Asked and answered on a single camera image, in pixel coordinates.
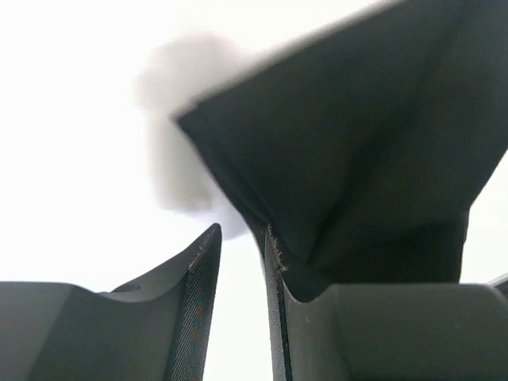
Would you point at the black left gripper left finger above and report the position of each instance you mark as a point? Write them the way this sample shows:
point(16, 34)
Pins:
point(154, 327)

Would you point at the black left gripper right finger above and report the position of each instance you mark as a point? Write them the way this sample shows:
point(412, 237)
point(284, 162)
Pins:
point(322, 331)

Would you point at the black fabric skirt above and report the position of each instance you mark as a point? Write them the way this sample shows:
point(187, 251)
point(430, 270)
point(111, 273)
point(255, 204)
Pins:
point(362, 153)

